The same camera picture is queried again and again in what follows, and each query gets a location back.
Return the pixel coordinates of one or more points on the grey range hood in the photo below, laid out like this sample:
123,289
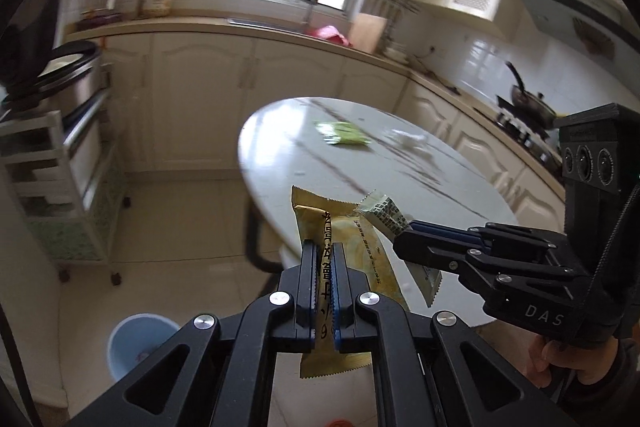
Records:
565,17

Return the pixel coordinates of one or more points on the white shelf cart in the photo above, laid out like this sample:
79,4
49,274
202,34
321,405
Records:
75,187

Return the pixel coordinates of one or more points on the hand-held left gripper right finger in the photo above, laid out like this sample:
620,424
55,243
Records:
341,292

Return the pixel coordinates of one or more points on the yellow snack wrapper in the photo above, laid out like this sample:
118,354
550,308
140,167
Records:
360,247

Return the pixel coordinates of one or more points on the steel kitchen sink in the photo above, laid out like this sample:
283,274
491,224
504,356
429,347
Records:
270,25

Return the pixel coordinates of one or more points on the stacked white bowls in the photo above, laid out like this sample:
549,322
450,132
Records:
397,53

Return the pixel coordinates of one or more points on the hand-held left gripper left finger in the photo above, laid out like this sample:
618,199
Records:
311,287

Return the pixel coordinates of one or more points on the round marble table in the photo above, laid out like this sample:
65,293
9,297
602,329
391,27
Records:
310,172

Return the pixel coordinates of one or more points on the clear plastic wrapper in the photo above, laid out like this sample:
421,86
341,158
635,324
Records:
407,142

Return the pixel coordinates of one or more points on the cream base cabinets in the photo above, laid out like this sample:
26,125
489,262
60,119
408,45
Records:
200,97

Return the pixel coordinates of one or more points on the red cloth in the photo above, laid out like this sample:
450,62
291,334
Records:
330,34

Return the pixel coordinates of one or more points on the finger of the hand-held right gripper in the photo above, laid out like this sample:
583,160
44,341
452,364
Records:
450,229
425,249

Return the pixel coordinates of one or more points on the grey green snack wrapper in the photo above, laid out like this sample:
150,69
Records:
385,212

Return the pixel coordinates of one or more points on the person's right forearm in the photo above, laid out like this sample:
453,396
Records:
622,382

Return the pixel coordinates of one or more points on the wooden cutting board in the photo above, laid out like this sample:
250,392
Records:
367,34

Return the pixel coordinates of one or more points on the metal sink faucet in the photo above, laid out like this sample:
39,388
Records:
308,2

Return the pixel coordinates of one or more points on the purple item on counter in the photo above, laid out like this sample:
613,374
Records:
100,18

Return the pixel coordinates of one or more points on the person's right hand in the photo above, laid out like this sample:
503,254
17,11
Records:
560,367

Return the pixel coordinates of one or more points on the blue plastic bin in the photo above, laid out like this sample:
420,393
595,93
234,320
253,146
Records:
140,342

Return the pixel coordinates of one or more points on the steel rice cooker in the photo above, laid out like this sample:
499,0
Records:
60,72

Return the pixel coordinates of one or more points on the black gas stove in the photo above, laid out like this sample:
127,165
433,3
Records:
525,139

